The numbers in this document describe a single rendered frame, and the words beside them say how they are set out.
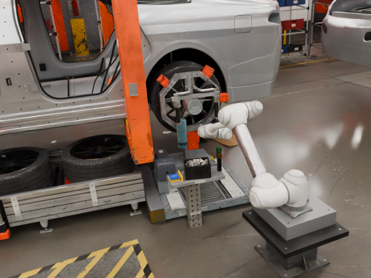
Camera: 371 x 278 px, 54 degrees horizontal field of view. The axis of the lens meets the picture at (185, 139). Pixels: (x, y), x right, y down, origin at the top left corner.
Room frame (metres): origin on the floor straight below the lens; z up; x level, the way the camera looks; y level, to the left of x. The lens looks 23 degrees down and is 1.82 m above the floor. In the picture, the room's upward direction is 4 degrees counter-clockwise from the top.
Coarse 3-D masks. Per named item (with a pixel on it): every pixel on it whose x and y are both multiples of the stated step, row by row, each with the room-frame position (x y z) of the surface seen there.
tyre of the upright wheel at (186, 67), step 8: (168, 64) 3.36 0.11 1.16; (176, 64) 3.27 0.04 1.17; (184, 64) 3.22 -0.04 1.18; (192, 64) 3.22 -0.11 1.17; (160, 72) 3.28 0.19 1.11; (168, 72) 3.15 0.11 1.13; (176, 72) 3.16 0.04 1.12; (152, 80) 3.32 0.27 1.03; (216, 80) 3.25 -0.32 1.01; (152, 88) 3.21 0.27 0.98; (160, 88) 3.13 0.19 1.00; (152, 96) 3.14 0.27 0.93; (152, 104) 3.12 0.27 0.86; (160, 112) 3.12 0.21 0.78; (160, 120) 3.12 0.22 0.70; (168, 128) 3.14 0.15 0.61
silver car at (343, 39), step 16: (336, 0) 5.54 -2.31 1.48; (352, 0) 5.67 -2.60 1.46; (368, 0) 5.71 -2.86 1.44; (336, 16) 5.11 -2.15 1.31; (352, 16) 4.80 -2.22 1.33; (368, 16) 4.52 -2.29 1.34; (336, 32) 4.80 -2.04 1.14; (352, 32) 4.51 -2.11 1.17; (368, 32) 4.30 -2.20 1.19; (336, 48) 4.78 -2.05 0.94; (352, 48) 4.47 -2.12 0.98; (368, 48) 4.26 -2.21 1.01; (368, 64) 4.29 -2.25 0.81
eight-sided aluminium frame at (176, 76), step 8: (184, 72) 3.15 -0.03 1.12; (192, 72) 3.13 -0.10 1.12; (200, 72) 3.13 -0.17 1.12; (176, 80) 3.07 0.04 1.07; (208, 80) 3.14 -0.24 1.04; (168, 88) 3.07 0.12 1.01; (160, 96) 3.04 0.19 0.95; (160, 104) 3.08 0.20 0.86; (168, 120) 3.05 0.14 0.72; (208, 120) 3.18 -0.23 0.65; (176, 128) 3.07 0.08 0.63; (192, 128) 3.10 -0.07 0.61
